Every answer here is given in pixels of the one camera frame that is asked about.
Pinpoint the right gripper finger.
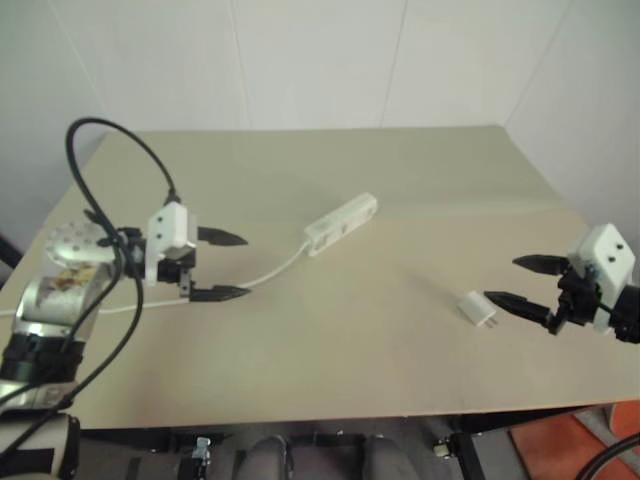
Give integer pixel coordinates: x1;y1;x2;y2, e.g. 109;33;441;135
512;253;572;275
483;290;555;327

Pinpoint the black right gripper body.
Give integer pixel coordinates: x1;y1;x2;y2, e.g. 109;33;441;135
547;266;605;336

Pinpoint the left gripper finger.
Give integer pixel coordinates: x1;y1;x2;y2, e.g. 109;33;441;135
197;226;249;247
189;284;251;303

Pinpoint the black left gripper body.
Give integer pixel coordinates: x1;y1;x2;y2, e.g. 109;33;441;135
157;248;198;302

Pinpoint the white plug adapter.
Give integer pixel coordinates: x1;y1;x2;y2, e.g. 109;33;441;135
455;290;501;331

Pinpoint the white power strip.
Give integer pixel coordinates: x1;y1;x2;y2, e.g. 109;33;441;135
303;192;380;259

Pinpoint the orange floor mat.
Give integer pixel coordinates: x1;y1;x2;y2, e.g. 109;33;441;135
508;399;640;480

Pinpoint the dark rounded shape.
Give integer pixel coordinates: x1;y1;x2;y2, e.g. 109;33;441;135
238;433;290;480

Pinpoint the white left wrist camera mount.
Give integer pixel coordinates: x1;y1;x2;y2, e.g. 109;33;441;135
146;201;197;287

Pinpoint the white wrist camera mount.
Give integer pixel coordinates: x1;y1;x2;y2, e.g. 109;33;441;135
569;223;637;335
146;201;197;287

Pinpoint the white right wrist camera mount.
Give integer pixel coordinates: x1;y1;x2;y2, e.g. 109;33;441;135
569;223;637;335

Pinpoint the white power strip cord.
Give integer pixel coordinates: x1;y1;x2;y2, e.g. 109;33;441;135
0;238;310;317

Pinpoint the black metal table frame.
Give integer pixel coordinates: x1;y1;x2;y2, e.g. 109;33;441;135
79;398;640;480

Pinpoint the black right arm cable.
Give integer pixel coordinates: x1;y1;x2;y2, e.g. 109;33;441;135
578;433;640;480

